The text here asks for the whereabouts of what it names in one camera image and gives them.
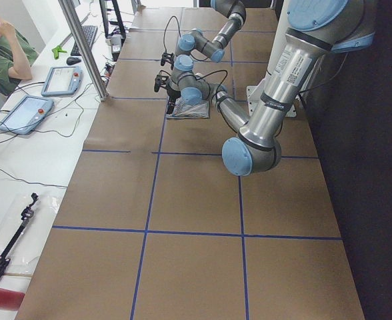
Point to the aluminium frame post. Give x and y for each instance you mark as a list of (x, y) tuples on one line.
[(88, 58)]

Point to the black folded tripod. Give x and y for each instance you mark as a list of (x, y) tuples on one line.
[(26, 216)]

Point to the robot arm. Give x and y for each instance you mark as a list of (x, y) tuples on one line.
[(214, 49), (316, 28)]

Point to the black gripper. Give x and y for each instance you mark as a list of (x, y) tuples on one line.
[(172, 65), (172, 94)]

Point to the upper teach pendant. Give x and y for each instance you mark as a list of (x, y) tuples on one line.
[(62, 81)]

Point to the green plastic clamp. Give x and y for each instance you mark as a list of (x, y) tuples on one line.
[(57, 51)]

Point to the black box with label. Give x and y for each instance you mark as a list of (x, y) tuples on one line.
[(116, 43)]

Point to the teach pendant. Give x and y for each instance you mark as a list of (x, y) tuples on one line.
[(62, 81), (26, 115)]

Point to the red cylinder object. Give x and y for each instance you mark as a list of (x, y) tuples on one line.
[(10, 300)]

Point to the black computer mouse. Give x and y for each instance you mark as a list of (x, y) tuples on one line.
[(72, 60)]

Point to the person in green shirt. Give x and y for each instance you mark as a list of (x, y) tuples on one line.
[(16, 58)]

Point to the striped polo shirt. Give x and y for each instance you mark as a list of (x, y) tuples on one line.
[(182, 110)]

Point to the lower teach pendant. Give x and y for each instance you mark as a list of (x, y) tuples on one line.
[(26, 115)]

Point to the clear plastic sheet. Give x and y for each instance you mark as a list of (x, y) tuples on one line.
[(27, 250)]

